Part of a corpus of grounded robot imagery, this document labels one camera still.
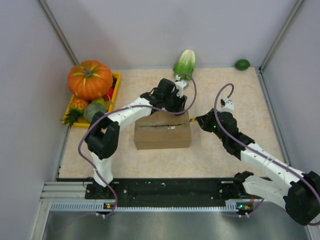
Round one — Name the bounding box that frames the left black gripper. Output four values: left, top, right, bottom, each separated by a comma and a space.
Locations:
162, 89, 187, 116

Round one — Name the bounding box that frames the yellow utility knife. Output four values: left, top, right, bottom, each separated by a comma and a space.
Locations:
189, 118, 197, 123

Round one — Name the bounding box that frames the brown cardboard express box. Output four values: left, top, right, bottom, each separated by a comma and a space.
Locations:
133, 111, 192, 150

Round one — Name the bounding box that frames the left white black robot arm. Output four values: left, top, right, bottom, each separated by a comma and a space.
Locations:
84, 78, 189, 199

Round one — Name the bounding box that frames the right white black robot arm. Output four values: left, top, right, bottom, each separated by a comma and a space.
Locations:
193, 108, 320, 226

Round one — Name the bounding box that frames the green white cabbage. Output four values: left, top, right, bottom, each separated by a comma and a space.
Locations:
173, 49, 196, 80

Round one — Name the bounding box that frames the red pepper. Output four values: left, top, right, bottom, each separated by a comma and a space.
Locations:
103, 87, 115, 102

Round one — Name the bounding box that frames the green lime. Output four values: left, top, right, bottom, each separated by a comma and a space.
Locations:
234, 59, 251, 71

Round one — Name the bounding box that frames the green pear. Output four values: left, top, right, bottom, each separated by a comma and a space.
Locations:
91, 97, 105, 106

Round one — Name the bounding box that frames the grey green melon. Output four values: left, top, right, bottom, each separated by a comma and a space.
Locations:
83, 102, 107, 124

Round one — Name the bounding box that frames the orange pumpkin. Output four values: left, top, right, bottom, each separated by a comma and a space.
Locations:
67, 60, 113, 101

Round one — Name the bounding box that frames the orange pineapple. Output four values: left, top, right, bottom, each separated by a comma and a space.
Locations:
62, 96, 89, 129

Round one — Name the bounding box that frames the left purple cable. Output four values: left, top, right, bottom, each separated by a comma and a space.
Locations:
77, 72, 197, 218

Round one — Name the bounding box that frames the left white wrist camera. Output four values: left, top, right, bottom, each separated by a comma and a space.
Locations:
174, 75, 189, 98

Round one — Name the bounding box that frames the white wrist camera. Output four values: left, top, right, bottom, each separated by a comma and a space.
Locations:
174, 75, 189, 98
219, 97, 235, 113

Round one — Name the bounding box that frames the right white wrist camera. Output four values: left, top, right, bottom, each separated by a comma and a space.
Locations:
219, 97, 235, 113

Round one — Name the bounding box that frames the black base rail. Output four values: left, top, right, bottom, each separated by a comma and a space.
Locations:
85, 177, 257, 208

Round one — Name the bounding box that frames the white cable duct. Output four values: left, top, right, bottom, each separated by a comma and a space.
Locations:
50, 200, 253, 214

